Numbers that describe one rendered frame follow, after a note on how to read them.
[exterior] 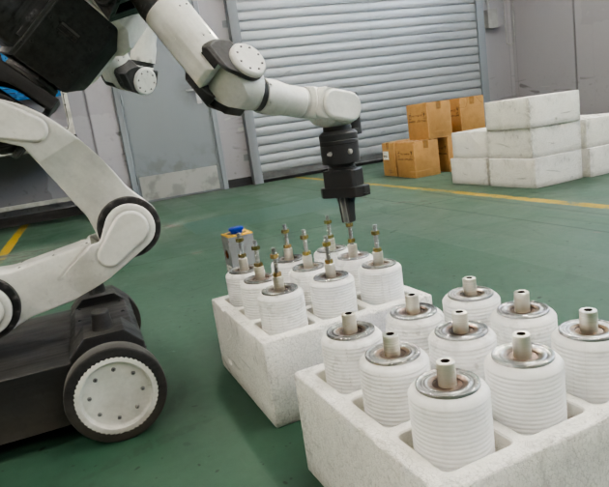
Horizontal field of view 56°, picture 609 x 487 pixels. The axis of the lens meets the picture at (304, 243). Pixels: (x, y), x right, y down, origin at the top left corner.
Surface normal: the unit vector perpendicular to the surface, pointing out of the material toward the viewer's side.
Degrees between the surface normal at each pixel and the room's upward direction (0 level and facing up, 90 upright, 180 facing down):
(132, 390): 90
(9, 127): 90
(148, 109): 90
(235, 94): 116
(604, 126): 90
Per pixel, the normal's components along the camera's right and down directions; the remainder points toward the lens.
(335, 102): 0.62, 0.07
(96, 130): 0.36, 0.14
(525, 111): -0.92, 0.20
